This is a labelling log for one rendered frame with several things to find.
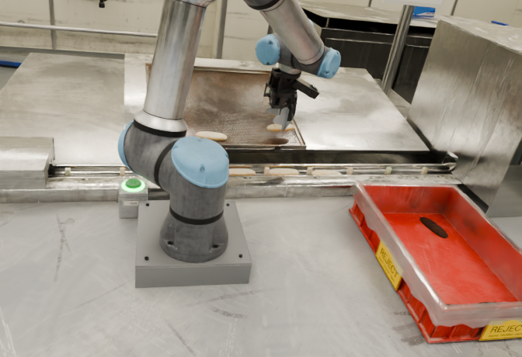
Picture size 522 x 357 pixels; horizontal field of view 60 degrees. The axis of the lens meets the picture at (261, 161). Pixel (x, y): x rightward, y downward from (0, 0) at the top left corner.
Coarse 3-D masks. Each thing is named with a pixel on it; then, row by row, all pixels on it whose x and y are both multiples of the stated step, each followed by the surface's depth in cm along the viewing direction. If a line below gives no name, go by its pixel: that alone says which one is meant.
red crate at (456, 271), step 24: (360, 216) 125; (384, 216) 132; (408, 216) 134; (432, 216) 136; (408, 240) 124; (432, 240) 125; (456, 240) 127; (432, 264) 116; (456, 264) 117; (480, 264) 119; (408, 288) 101; (456, 288) 109; (480, 288) 110; (504, 288) 112; (432, 336) 93; (456, 336) 94; (480, 336) 94
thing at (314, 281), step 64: (0, 256) 98; (64, 256) 100; (128, 256) 103; (256, 256) 109; (320, 256) 113; (0, 320) 84; (64, 320) 86; (128, 320) 88; (192, 320) 90; (256, 320) 92; (320, 320) 95; (384, 320) 97
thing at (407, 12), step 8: (408, 8) 204; (400, 16) 209; (408, 16) 206; (400, 24) 210; (408, 24) 209; (400, 32) 210; (400, 40) 212; (392, 48) 215; (400, 48) 214; (392, 56) 216; (400, 56) 216; (392, 64) 217; (392, 72) 219; (384, 80) 223; (392, 80) 222; (384, 88) 223
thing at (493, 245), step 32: (352, 192) 128; (384, 192) 129; (416, 192) 132; (448, 192) 134; (384, 224) 111; (480, 224) 121; (512, 256) 110; (416, 288) 96; (512, 288) 110; (448, 320) 89; (480, 320) 91; (512, 320) 92
